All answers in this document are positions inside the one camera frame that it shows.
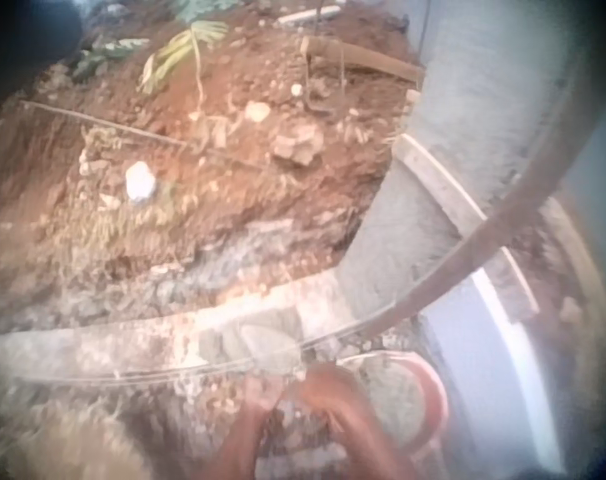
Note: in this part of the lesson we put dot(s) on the person's right fingers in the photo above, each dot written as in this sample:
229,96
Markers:
317,379

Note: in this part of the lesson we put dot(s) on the bent steel rebar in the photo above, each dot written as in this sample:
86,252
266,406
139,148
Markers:
310,95

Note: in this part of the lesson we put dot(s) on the large white stone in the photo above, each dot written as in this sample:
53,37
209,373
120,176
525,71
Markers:
140,181

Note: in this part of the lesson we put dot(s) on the white pipe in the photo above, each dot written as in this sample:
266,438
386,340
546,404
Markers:
308,15

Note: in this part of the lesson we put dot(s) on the short wooden plank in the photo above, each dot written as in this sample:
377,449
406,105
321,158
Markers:
363,55

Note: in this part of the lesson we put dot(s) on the brown curved pole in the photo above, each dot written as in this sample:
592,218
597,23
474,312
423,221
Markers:
463,240

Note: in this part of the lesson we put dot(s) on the person's right hand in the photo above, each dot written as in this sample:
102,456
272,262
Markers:
328,387

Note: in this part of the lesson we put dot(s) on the small white pebble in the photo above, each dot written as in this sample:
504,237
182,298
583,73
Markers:
297,90

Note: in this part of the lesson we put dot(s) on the person's left hand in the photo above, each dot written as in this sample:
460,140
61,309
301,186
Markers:
261,397

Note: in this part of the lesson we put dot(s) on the green leafy plant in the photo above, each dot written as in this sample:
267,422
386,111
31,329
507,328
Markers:
183,50

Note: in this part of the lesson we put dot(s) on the tan rough rock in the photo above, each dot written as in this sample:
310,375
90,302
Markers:
295,145

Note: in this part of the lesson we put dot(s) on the person's left fingers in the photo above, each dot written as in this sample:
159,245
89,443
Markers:
263,386

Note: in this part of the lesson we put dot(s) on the pale flat stone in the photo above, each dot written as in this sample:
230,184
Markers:
258,111

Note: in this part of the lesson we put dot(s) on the red mortar basin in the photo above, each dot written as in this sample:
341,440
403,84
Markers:
423,390

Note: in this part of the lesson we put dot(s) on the long wooden plank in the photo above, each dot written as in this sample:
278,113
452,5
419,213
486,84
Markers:
458,200

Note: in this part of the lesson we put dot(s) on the thin long stick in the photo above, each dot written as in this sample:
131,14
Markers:
133,131

